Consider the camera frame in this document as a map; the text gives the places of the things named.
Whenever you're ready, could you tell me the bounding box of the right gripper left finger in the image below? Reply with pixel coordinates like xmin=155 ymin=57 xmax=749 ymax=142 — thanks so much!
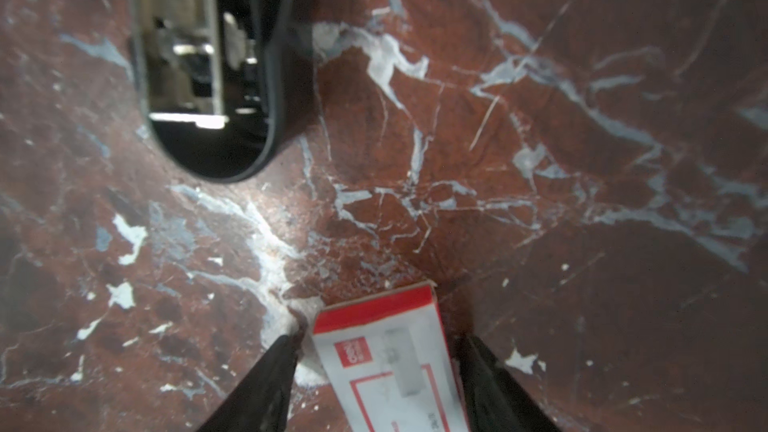
xmin=198 ymin=332 xmax=303 ymax=432

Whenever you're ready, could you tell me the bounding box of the black stapler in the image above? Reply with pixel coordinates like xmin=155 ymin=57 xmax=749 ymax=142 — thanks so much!
xmin=128 ymin=0 xmax=310 ymax=183

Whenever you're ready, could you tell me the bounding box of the red white staple box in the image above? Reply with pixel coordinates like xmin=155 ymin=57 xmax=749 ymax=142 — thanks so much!
xmin=311 ymin=281 xmax=469 ymax=432

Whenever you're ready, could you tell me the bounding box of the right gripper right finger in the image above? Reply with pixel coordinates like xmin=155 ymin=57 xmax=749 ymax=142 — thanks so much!
xmin=458 ymin=334 xmax=560 ymax=432

